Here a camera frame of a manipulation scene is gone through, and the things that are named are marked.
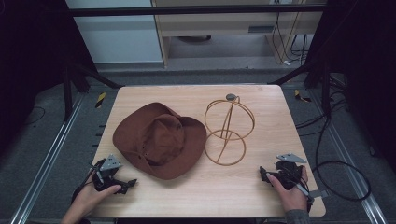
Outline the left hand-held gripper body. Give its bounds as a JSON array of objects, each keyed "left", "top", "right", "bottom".
[{"left": 92, "top": 153, "right": 124, "bottom": 192}]

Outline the white cabinet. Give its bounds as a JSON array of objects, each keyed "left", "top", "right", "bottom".
[{"left": 64, "top": 0, "right": 164, "bottom": 65}]

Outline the black frame strut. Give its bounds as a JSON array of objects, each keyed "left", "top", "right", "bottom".
[
  {"left": 267, "top": 59, "right": 332, "bottom": 119},
  {"left": 61, "top": 63, "right": 124, "bottom": 123}
]

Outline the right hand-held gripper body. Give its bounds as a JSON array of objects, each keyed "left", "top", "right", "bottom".
[{"left": 273, "top": 151, "right": 308, "bottom": 191}]

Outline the aluminium floor rail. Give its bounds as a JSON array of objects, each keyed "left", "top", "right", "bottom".
[
  {"left": 10, "top": 92, "right": 86, "bottom": 224},
  {"left": 307, "top": 89, "right": 389, "bottom": 224}
]

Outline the brown wide-brim hat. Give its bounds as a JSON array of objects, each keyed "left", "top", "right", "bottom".
[{"left": 112, "top": 102, "right": 208, "bottom": 181}]

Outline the black horizontal metal bar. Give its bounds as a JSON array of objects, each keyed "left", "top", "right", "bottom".
[{"left": 66, "top": 5, "right": 327, "bottom": 18}]

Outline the thin black floor cable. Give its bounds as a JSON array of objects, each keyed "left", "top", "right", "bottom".
[{"left": 23, "top": 105, "right": 47, "bottom": 126}]

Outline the yellow black tape strip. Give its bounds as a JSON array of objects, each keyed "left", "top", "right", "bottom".
[
  {"left": 293, "top": 89, "right": 312, "bottom": 104},
  {"left": 94, "top": 91, "right": 107, "bottom": 109}
]

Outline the person's right hand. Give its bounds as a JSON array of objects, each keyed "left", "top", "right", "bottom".
[{"left": 265, "top": 167, "right": 310, "bottom": 214}]

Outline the person's left hand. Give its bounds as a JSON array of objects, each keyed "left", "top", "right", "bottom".
[{"left": 69, "top": 183, "right": 122, "bottom": 219}]

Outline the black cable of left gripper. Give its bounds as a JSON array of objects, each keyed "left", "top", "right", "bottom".
[{"left": 71, "top": 167, "right": 98, "bottom": 203}]

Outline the bundle of black floor cables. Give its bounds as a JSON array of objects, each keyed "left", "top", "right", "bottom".
[{"left": 294, "top": 74, "right": 354, "bottom": 138}]

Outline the gold wire hat stand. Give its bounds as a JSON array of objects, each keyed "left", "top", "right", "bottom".
[{"left": 204, "top": 92, "right": 256, "bottom": 167}]

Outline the long looped black cable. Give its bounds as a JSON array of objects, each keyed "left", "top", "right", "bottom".
[{"left": 312, "top": 116, "right": 372, "bottom": 203}]

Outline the grey plug cable of right gripper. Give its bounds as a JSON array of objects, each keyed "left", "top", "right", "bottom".
[{"left": 293, "top": 182, "right": 330, "bottom": 213}]

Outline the bundle of hanging desk cables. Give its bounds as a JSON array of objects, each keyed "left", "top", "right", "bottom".
[{"left": 271, "top": 11, "right": 310, "bottom": 66}]

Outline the dark curtain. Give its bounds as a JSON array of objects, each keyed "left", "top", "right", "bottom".
[
  {"left": 0, "top": 0, "right": 98, "bottom": 158},
  {"left": 305, "top": 0, "right": 396, "bottom": 175}
]

